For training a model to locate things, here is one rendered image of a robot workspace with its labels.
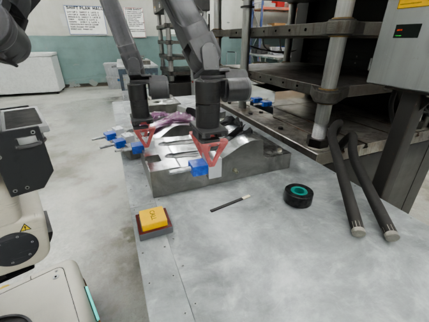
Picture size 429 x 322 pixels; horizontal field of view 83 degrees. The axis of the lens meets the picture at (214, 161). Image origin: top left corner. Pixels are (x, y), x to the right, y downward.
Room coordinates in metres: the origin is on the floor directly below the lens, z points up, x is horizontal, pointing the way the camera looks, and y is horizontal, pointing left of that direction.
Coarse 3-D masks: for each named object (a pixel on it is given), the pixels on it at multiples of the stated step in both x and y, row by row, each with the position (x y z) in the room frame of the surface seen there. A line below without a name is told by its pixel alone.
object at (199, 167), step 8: (208, 152) 0.58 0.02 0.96; (192, 160) 0.56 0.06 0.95; (200, 160) 0.56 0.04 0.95; (184, 168) 0.53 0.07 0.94; (192, 168) 0.52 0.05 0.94; (200, 168) 0.53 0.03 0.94; (208, 168) 0.53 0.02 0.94; (216, 168) 0.54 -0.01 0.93; (208, 176) 0.53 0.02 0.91; (216, 176) 0.54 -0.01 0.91
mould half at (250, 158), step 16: (192, 144) 0.81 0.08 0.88; (240, 144) 0.72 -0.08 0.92; (256, 144) 0.73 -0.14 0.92; (272, 144) 0.87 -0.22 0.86; (144, 160) 0.71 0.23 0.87; (176, 160) 0.67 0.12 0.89; (224, 160) 0.69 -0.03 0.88; (240, 160) 0.71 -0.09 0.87; (256, 160) 0.73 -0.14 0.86; (272, 160) 0.76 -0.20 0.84; (288, 160) 0.79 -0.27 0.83; (160, 176) 0.61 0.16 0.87; (176, 176) 0.63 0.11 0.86; (192, 176) 0.65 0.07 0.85; (224, 176) 0.69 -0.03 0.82; (240, 176) 0.71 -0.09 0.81; (160, 192) 0.61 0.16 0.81; (176, 192) 0.63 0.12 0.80
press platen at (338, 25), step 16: (224, 32) 2.01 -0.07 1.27; (240, 32) 1.84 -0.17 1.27; (256, 32) 1.66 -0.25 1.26; (272, 32) 1.50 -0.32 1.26; (288, 32) 1.37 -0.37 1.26; (304, 32) 1.27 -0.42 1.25; (320, 32) 1.17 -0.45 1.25; (336, 32) 0.99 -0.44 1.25; (352, 32) 0.98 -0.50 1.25; (368, 32) 1.13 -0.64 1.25
